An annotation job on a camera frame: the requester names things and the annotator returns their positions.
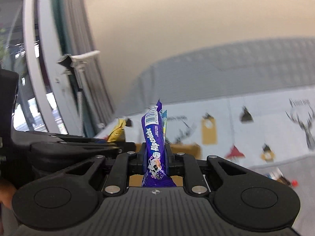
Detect purple Alpenliebe candy stick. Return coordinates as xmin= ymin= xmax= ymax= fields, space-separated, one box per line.
xmin=142 ymin=101 xmax=176 ymax=188

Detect black gold snack bar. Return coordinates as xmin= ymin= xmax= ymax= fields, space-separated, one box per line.
xmin=106 ymin=118 xmax=132 ymax=143

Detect purple white snack bar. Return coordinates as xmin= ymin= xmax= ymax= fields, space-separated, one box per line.
xmin=265 ymin=168 xmax=283 ymax=181

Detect person's left hand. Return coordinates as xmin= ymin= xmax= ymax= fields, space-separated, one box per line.
xmin=0 ymin=182 xmax=17 ymax=209

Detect open cardboard box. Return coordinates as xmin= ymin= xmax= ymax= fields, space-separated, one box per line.
xmin=129 ymin=142 xmax=209 ymax=188

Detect white plastic hanger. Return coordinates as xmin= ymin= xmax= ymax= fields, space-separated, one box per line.
xmin=66 ymin=50 xmax=100 ymax=75

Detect braided steamer hose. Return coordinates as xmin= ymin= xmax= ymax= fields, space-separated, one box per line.
xmin=76 ymin=92 xmax=84 ymax=136

